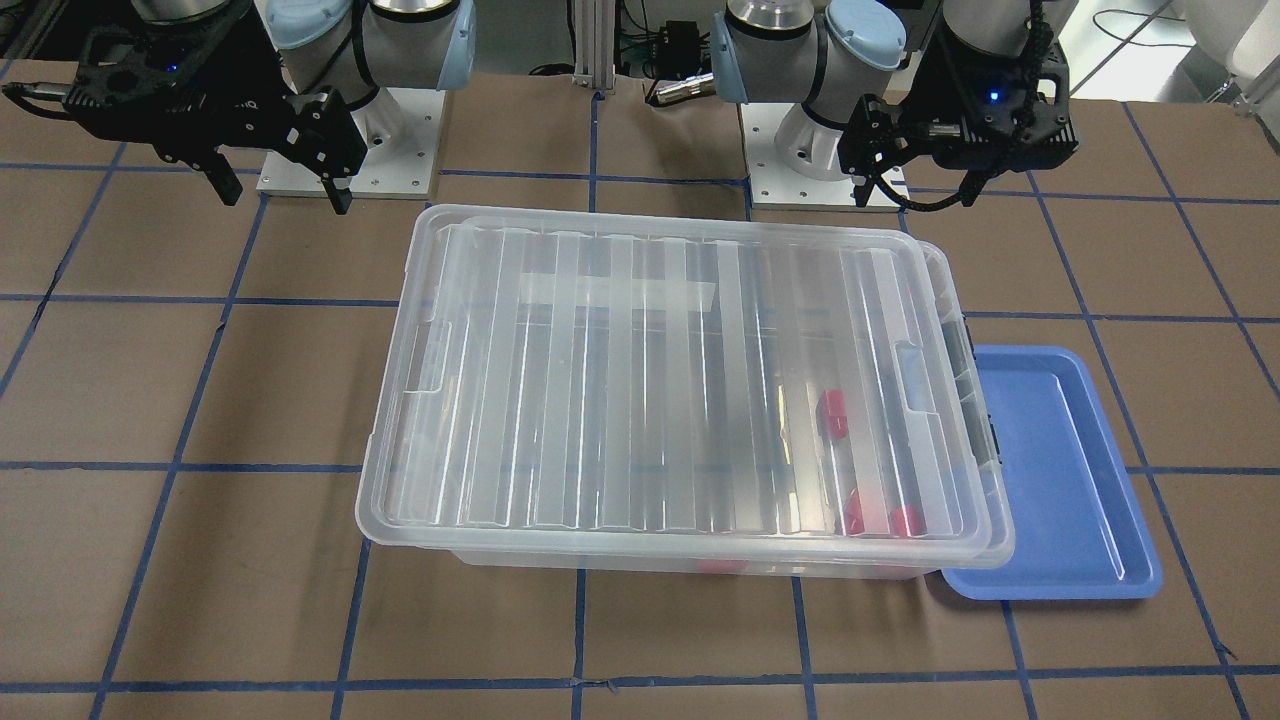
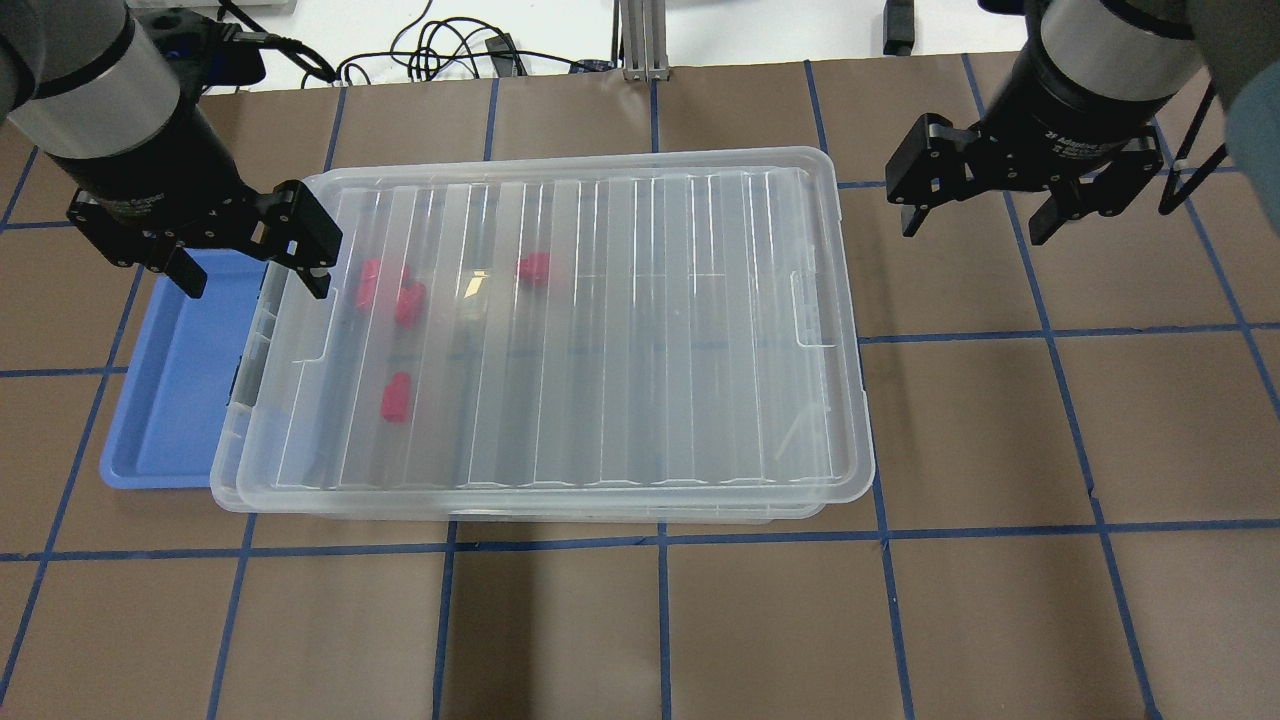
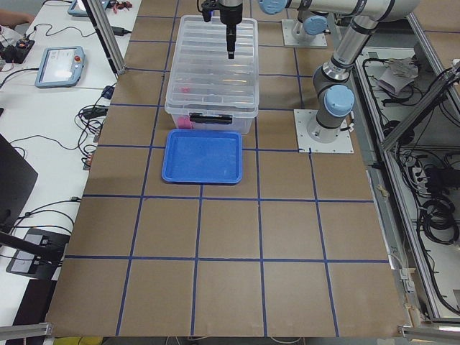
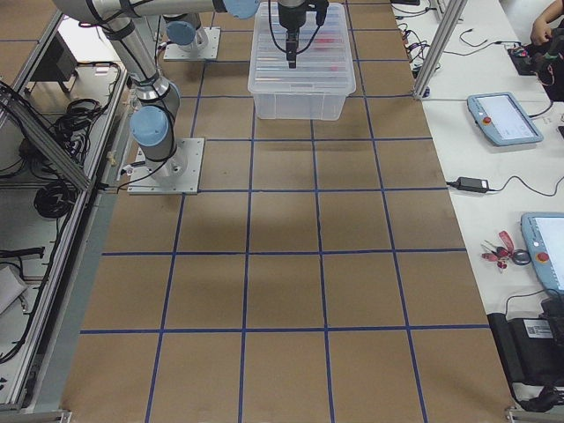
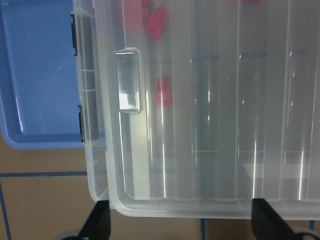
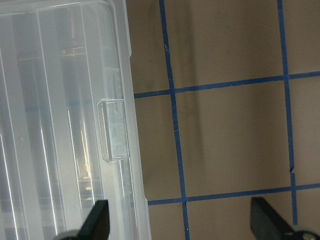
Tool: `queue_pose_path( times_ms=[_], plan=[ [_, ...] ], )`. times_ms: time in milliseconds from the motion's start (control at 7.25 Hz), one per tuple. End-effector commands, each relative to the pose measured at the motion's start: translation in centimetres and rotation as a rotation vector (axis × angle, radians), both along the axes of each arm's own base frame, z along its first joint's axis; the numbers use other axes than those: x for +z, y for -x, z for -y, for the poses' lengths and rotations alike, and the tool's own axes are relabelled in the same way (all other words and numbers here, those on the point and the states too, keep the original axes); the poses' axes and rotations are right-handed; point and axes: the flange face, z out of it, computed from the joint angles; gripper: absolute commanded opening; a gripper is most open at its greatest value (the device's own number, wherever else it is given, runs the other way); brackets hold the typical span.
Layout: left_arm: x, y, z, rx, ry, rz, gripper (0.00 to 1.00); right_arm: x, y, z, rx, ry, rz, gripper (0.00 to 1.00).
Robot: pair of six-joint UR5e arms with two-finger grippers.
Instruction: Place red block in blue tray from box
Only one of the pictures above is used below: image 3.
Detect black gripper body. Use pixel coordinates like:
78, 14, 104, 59
218, 0, 242, 25

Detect clear plastic box lid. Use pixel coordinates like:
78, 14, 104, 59
164, 14, 260, 118

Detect person forearm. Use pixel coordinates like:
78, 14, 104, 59
0, 9, 35, 29

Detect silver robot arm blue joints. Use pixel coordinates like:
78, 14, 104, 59
297, 1, 329, 35
259, 1, 419, 129

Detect clear plastic storage box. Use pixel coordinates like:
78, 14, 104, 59
164, 15, 260, 135

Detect black box latch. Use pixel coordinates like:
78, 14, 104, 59
189, 112, 233, 125

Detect blue plastic tray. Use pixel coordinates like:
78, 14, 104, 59
162, 129, 243, 185

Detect black power adapter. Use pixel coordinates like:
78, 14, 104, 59
111, 26, 132, 36

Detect blue teach pendant tablet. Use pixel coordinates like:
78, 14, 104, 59
68, 0, 88, 17
34, 46, 86, 88

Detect black monitor stand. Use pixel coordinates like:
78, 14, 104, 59
1, 137, 70, 280

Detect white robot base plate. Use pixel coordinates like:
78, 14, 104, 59
281, 19, 328, 49
294, 109, 354, 154

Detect aluminium frame post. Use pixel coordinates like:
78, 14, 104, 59
83, 0, 126, 75

